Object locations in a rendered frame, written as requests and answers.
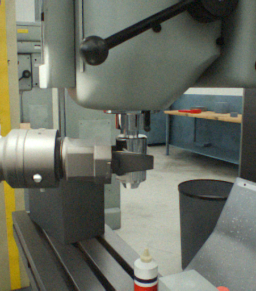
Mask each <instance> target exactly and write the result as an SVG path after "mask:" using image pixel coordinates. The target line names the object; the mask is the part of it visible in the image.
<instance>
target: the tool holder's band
mask: <svg viewBox="0 0 256 291"><path fill-rule="evenodd" d="M115 143H117V144H125V145H138V144H145V143H147V137H146V136H145V135H143V134H139V136H135V137H127V136H123V134H119V135H118V136H116V137H115Z"/></svg>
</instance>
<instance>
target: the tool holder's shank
mask: <svg viewBox="0 0 256 291"><path fill-rule="evenodd" d="M123 136H127V137H135V136H139V130H123Z"/></svg>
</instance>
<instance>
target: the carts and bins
mask: <svg viewBox="0 0 256 291"><path fill-rule="evenodd" d="M233 184H234V183H232V182H227V181H224V180H215V179H194V180H189V181H184V182H181V183H180V184H179V185H178V191H179V213H180V228H181V257H182V267H181V268H182V269H183V270H184V269H185V268H186V267H187V266H188V264H189V263H190V262H191V261H192V259H193V258H194V257H195V255H196V254H197V253H198V252H199V250H200V249H201V247H202V245H203V244H204V243H205V242H206V241H207V240H208V238H209V236H210V235H211V233H212V232H213V231H214V229H215V227H216V224H217V221H218V219H219V217H220V215H221V212H222V210H223V208H224V206H225V203H226V200H227V199H228V197H229V194H230V192H231V189H232V187H233Z"/></svg>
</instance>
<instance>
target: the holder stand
mask: <svg viewBox="0 0 256 291"><path fill-rule="evenodd" d="M28 192H29V201H30V218H31V219H32V220H33V221H34V222H35V223H37V224H38V225H39V226H40V227H41V228H43V229H44V230H45V231H46V232H48V233H49V234H50V235H52V236H53V237H55V239H56V240H58V241H59V242H61V243H62V244H63V245H66V244H70V243H73V242H77V241H80V240H84V239H88V238H92V237H95V236H98V235H100V234H104V233H105V221H104V184H95V183H94V182H93V181H65V179H64V177H63V178H62V179H61V180H60V184H59V187H58V189H45V191H44V192H41V190H40V188H28Z"/></svg>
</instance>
